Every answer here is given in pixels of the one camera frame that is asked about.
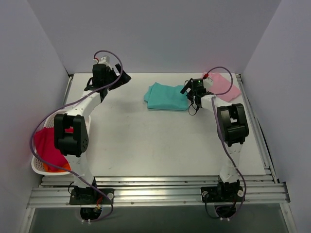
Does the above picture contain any white plastic laundry basket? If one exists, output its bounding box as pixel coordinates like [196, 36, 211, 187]
[31, 109, 91, 176]

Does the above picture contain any crimson t shirt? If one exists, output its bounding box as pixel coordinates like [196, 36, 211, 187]
[34, 127, 71, 170]

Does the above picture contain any folded pink t shirt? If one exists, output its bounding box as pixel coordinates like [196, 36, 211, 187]
[209, 72, 241, 102]

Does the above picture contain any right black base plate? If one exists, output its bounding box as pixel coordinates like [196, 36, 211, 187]
[201, 186, 244, 203]

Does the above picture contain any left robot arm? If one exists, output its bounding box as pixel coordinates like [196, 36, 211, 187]
[54, 62, 131, 203]

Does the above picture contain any teal t shirt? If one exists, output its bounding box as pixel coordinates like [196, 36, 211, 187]
[143, 83, 189, 111]

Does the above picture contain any aluminium rail frame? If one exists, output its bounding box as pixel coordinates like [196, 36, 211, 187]
[28, 73, 290, 208]

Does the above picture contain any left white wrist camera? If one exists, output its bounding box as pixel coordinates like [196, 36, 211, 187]
[93, 55, 110, 66]

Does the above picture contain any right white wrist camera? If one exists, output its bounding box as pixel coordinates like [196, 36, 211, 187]
[202, 73, 213, 91]

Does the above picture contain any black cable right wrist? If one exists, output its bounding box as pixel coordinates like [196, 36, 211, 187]
[187, 97, 202, 116]

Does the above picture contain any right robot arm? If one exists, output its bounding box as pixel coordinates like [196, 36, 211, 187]
[180, 79, 249, 200]

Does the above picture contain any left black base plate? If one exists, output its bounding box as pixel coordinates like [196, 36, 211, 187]
[69, 187, 115, 205]

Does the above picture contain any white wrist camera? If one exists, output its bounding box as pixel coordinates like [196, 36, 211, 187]
[202, 73, 213, 91]
[93, 55, 110, 66]

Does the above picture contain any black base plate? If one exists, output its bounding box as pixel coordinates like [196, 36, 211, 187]
[69, 187, 115, 205]
[201, 186, 244, 203]

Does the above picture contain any orange t shirt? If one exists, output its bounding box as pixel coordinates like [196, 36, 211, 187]
[42, 163, 71, 173]

